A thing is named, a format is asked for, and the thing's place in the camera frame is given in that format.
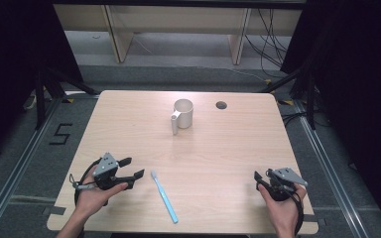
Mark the person's right hand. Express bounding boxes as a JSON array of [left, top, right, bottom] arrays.
[[257, 181, 308, 238]]

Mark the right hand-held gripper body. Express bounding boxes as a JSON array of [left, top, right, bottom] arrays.
[[265, 167, 310, 202]]

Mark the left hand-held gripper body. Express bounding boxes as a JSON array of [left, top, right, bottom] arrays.
[[92, 152, 137, 191]]

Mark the metal floor rail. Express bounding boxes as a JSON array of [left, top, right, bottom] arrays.
[[0, 97, 64, 238], [292, 98, 369, 238]]

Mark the white cup with toothbrush holder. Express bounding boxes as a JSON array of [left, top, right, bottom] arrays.
[[170, 98, 194, 136]]

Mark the blue toothbrush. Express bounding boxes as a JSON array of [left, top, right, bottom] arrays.
[[150, 170, 180, 225]]

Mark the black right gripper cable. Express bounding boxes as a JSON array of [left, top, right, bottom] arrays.
[[286, 184, 306, 236]]

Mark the black metal stand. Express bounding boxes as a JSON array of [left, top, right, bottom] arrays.
[[261, 65, 318, 131], [34, 65, 100, 131]]

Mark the silver cable plug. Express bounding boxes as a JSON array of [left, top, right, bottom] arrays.
[[68, 173, 96, 192]]

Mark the bundle of black cables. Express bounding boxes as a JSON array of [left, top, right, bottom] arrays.
[[244, 8, 293, 79]]

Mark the black curtain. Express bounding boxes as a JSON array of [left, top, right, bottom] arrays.
[[0, 0, 84, 167], [280, 0, 381, 229]]

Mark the person's left hand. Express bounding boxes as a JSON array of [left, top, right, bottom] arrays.
[[73, 165, 129, 221]]

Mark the beige wooden shelf unit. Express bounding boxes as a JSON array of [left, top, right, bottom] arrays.
[[53, 3, 303, 65]]

